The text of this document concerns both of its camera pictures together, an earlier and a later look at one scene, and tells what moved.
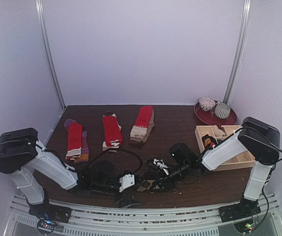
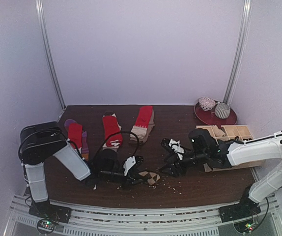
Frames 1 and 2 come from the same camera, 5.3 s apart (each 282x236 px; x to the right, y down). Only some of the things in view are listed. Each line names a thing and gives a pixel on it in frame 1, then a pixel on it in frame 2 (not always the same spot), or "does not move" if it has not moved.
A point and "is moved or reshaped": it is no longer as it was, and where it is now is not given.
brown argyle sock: [150, 187] is moved or reshaped
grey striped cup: [222, 110] does not move
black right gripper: [164, 178] -> [174, 162]
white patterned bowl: [206, 103] does not move
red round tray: [209, 117] does not move
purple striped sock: [85, 153] does not move
